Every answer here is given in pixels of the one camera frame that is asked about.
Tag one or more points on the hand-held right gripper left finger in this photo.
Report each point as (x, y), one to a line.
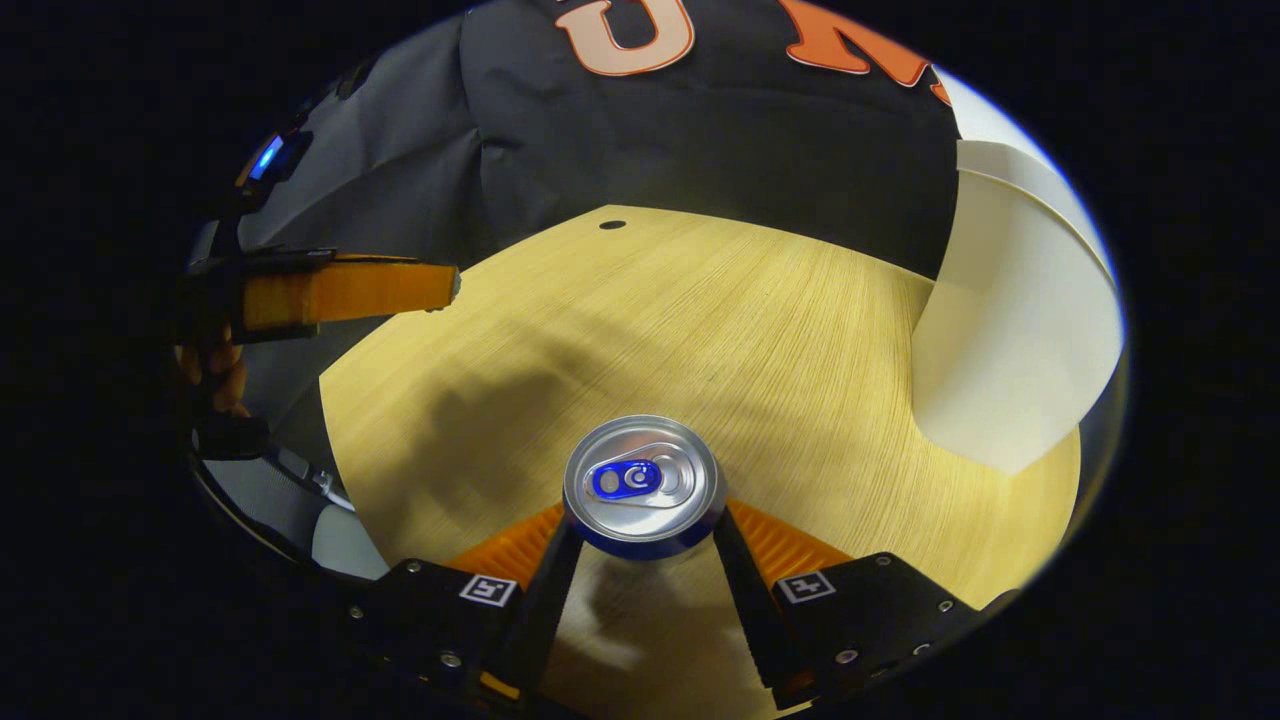
(545, 610)

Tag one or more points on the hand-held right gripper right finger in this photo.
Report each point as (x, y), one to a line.
(750, 610)

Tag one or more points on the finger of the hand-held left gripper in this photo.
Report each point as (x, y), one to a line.
(380, 290)

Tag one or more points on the silver pop can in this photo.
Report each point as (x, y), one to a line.
(690, 470)

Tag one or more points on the white desktop garbage bin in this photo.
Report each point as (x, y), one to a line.
(1010, 330)

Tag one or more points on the grey side cloth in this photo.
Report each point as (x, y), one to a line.
(400, 150)

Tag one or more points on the black backdrop cloth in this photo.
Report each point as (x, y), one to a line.
(720, 150)

